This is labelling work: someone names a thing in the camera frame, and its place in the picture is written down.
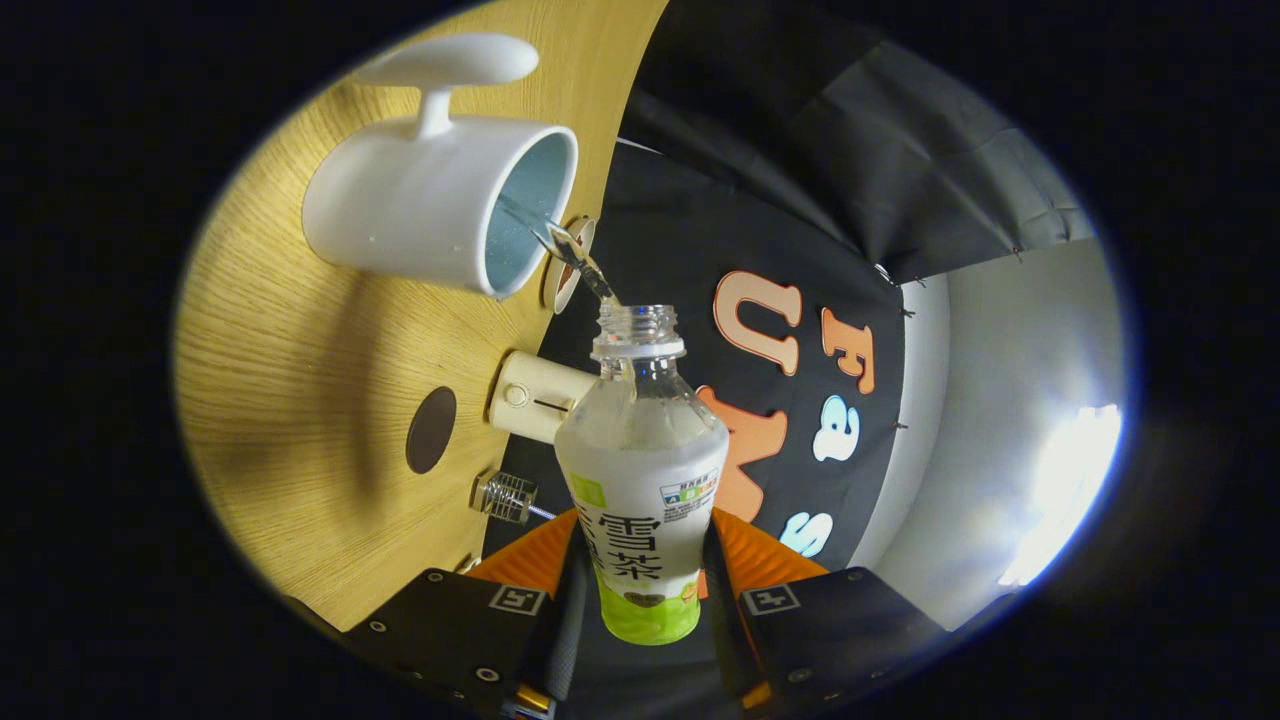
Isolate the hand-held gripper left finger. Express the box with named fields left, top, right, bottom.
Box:
left=345, top=508, right=591, bottom=720

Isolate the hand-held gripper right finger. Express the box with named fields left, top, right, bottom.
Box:
left=703, top=508, right=949, bottom=716

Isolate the clear plastic juice bottle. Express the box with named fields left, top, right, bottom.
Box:
left=554, top=303, right=730, bottom=647

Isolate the round brown coaster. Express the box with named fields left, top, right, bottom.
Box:
left=405, top=386, right=458, bottom=475

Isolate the white cup with handle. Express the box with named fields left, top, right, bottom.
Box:
left=301, top=33, right=580, bottom=301

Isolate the cream toaster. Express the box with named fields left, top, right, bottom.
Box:
left=488, top=350, right=598, bottom=445

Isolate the white oval plate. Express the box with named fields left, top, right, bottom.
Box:
left=541, top=216, right=597, bottom=315

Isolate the wooden table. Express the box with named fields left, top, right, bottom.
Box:
left=172, top=0, right=669, bottom=631

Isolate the wire basket holder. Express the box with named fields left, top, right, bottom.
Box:
left=472, top=472, right=539, bottom=524

